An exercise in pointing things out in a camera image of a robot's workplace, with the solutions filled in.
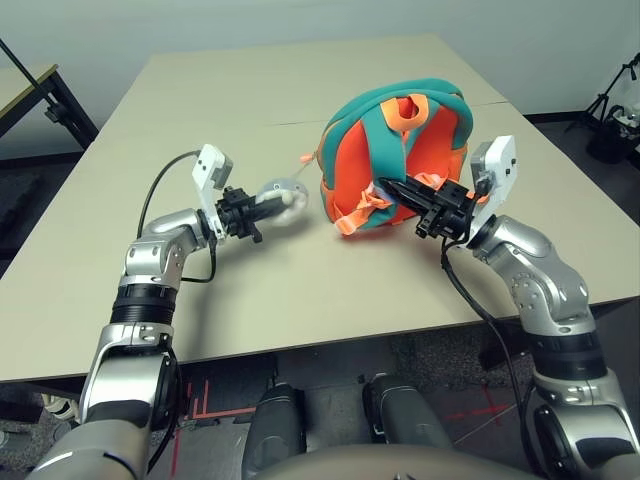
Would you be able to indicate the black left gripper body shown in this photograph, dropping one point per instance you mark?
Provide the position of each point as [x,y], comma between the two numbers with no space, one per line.
[237,215]

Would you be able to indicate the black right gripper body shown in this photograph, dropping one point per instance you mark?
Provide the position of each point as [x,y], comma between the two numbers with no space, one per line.
[447,212]

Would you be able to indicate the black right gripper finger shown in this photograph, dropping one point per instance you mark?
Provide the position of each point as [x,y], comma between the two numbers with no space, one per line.
[407,190]
[417,206]

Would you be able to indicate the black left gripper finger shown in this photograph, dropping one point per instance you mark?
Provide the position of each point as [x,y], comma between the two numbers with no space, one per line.
[253,206]

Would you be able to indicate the grey white plush toy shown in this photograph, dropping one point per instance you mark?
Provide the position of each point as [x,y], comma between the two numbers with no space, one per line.
[290,202]

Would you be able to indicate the orange and teal backpack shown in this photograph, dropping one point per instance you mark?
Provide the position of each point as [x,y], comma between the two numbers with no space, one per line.
[370,160]

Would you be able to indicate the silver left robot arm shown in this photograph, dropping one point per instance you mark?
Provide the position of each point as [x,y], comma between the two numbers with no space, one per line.
[135,340]

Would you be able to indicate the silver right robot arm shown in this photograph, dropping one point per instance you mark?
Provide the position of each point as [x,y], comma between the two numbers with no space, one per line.
[550,290]

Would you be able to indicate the black table leg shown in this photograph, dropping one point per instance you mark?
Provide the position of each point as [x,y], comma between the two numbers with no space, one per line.
[500,350]

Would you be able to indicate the black tripod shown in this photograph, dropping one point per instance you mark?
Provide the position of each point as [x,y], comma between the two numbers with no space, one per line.
[612,125]

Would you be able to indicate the grey right robot leg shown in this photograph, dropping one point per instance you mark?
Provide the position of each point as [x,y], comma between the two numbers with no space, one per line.
[405,412]

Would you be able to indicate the grey robot leg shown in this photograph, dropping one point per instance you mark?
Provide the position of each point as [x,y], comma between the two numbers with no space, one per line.
[405,412]
[275,430]

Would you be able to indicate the grey left robot leg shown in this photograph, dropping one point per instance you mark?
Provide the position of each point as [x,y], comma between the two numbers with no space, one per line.
[275,430]

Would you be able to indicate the black foam mat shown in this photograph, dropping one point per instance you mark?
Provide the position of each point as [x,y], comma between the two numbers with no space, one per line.
[17,200]

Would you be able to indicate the grey robot torso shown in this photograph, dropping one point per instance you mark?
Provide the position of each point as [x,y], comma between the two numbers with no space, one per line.
[400,465]

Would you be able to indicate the white sneaker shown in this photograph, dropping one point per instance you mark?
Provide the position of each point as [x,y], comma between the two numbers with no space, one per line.
[59,407]

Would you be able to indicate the thin black pole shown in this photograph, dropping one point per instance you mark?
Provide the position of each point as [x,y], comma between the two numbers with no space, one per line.
[17,62]

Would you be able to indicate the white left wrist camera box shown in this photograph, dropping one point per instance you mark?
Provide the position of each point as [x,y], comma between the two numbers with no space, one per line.
[207,165]

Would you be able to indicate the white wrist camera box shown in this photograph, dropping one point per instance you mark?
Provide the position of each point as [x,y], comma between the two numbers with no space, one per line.
[207,165]
[500,170]

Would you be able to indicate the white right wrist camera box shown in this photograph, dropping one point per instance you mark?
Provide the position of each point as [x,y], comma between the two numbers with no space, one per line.
[500,170]

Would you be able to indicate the beige side table black frame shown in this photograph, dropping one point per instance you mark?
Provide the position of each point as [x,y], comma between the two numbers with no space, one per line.
[25,87]

